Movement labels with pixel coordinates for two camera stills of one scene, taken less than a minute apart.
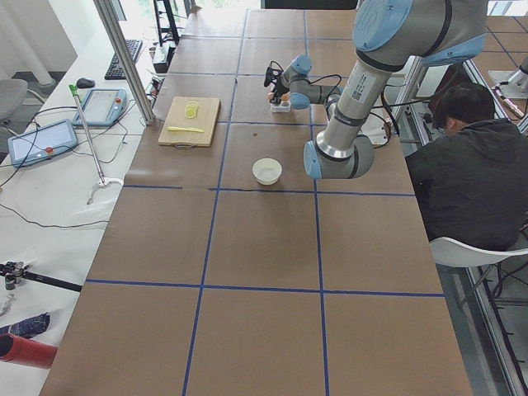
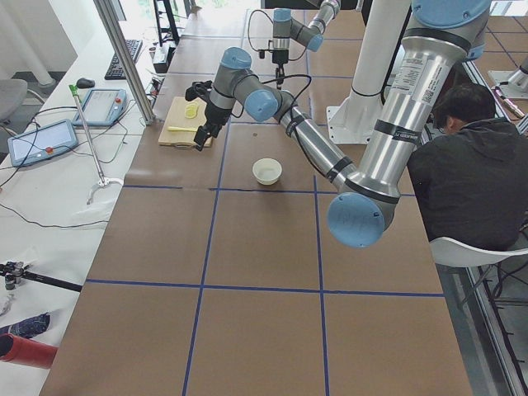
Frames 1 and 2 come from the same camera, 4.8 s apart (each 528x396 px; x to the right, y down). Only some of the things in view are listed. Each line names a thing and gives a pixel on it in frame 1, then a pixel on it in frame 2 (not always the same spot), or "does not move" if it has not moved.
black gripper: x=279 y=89 to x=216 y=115
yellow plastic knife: x=178 y=128 does not move
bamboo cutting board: x=205 y=121 does not move
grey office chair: x=12 y=93 does not move
